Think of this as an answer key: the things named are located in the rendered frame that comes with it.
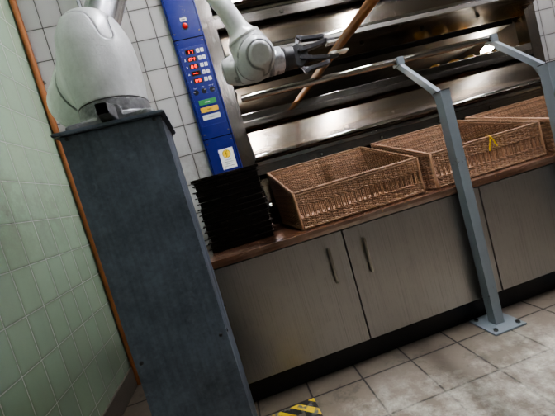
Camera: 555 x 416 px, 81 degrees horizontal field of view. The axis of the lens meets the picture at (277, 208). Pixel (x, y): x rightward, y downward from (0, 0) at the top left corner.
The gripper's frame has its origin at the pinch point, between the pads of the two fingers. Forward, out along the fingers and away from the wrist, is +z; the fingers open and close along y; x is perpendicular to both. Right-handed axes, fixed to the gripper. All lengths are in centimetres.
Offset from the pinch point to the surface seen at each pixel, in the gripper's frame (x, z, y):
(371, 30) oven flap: -46, 41, -21
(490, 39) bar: -23, 83, 4
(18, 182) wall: -20, -123, 14
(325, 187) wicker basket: -10, -14, 47
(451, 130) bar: 0, 36, 39
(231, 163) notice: -57, -45, 24
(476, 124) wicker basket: -44, 85, 39
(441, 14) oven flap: -46, 82, -21
